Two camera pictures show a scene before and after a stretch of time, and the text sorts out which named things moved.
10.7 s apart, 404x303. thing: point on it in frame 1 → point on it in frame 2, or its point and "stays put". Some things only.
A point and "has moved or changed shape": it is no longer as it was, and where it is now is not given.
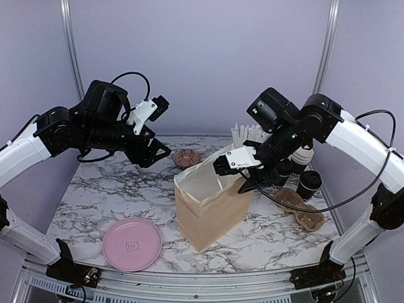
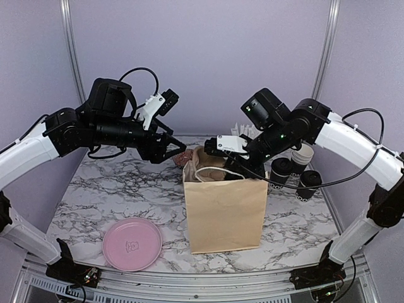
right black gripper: (261, 178) → (250, 171)
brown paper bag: (209, 205) has moved or changed shape
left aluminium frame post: (71, 48) stays put
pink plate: (132, 244) stays put
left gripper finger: (157, 144) → (171, 139)
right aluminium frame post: (331, 23) stays put
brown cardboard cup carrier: (308, 220) → (208, 168)
